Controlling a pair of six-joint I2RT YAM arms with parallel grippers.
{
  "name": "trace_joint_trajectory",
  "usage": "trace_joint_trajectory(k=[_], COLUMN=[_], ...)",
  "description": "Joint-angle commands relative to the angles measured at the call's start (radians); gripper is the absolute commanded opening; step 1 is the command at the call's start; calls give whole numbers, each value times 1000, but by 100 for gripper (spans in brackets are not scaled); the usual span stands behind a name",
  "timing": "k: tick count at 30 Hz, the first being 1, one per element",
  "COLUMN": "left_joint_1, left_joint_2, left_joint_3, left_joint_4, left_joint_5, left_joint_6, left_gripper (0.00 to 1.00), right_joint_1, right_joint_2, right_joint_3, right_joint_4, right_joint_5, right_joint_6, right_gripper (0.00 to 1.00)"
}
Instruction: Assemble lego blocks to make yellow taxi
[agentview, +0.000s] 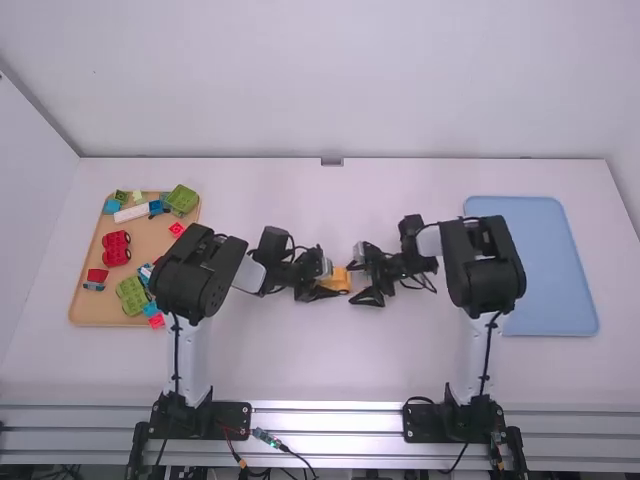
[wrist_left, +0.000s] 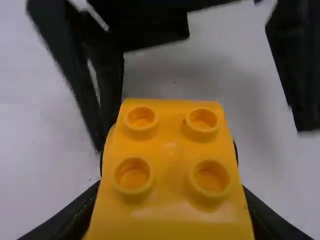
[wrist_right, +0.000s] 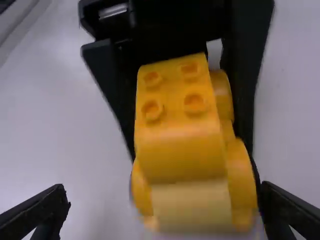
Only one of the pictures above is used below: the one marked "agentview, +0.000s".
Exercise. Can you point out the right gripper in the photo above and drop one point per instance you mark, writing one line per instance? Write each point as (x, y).
(382, 267)

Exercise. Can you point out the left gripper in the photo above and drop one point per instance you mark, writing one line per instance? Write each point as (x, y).
(310, 267)

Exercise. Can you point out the yellow toy car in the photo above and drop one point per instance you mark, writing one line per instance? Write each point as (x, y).
(339, 279)

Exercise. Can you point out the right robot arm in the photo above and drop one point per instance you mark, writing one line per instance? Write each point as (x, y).
(485, 270)

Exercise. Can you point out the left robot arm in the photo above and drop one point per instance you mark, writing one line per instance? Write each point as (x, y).
(195, 270)

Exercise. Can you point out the silver rails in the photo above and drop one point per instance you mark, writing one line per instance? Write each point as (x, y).
(350, 425)

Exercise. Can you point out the small red toy brick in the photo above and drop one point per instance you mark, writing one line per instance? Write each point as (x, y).
(157, 321)
(176, 229)

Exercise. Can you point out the large green toy brick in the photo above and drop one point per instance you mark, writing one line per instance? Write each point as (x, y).
(132, 296)
(181, 199)

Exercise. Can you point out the blue mat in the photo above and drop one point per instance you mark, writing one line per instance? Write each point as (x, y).
(535, 265)

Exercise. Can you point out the teal toy brick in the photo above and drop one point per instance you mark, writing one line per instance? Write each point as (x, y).
(150, 309)
(111, 207)

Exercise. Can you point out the blue and white toy brick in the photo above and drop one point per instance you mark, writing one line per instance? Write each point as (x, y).
(145, 272)

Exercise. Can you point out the tan tray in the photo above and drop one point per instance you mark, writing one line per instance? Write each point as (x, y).
(145, 245)

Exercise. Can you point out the white long toy brick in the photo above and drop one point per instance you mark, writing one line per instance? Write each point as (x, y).
(131, 213)

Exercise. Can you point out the pale green toy brick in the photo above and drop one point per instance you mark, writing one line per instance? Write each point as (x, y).
(138, 196)

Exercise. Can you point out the red toy car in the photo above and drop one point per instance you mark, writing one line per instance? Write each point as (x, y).
(117, 248)

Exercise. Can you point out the small green toy brick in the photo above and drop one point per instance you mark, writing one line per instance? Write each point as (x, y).
(121, 195)

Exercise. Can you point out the red curved toy brick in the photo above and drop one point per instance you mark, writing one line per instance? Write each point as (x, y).
(95, 279)

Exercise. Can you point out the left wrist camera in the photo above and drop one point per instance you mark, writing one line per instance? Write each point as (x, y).
(327, 267)

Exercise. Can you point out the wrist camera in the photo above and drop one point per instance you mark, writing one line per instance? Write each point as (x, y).
(358, 251)
(327, 267)

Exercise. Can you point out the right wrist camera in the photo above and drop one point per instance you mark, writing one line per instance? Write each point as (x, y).
(358, 251)

